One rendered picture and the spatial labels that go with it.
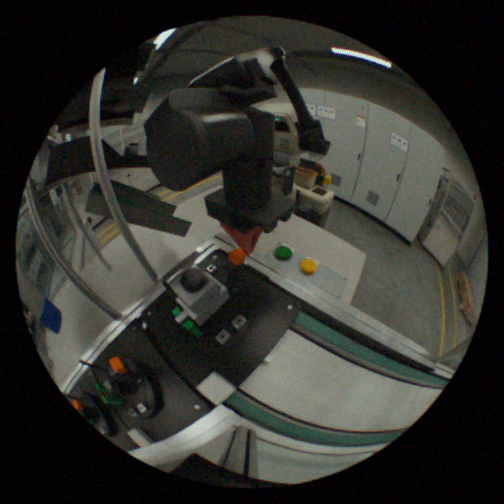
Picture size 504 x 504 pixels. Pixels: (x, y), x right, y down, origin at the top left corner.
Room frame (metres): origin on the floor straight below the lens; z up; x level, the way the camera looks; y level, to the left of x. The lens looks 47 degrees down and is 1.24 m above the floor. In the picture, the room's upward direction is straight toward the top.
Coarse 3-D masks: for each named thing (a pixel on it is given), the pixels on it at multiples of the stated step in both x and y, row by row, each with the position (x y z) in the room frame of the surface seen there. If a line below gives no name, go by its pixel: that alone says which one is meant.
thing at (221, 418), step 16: (192, 256) 0.25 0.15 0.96; (176, 272) 0.20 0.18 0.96; (160, 288) 0.15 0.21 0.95; (144, 304) 0.10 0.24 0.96; (128, 320) 0.05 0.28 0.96; (144, 320) 0.07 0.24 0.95; (112, 336) 0.00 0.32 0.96; (96, 352) -0.08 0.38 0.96; (80, 368) -0.18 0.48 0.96; (176, 368) -0.02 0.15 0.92; (64, 384) -0.36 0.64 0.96; (192, 384) -0.05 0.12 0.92; (208, 400) -0.07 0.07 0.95; (208, 416) -0.11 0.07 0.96; (224, 416) -0.10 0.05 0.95; (240, 416) -0.10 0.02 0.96; (192, 432) -0.16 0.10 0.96; (208, 432) -0.15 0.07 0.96; (144, 448) -0.30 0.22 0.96; (160, 448) -0.26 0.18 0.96; (176, 448) -0.23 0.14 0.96; (192, 448) -0.21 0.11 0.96
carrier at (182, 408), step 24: (120, 336) 0.01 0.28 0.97; (144, 336) 0.03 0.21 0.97; (96, 360) -0.10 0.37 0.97; (144, 360) -0.02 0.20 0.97; (96, 384) -0.13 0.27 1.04; (120, 384) -0.09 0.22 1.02; (144, 384) -0.07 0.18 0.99; (168, 384) -0.06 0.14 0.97; (120, 408) -0.18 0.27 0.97; (144, 408) -0.12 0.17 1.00; (168, 408) -0.11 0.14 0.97; (192, 408) -0.09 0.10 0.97; (144, 432) -0.22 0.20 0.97; (168, 432) -0.18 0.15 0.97
